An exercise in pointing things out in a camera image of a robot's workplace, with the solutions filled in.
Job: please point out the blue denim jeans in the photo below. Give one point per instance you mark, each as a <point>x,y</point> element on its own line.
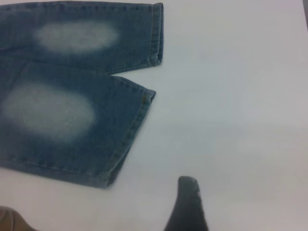
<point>72,96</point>

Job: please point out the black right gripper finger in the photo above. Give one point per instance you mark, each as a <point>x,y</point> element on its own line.
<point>187,211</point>

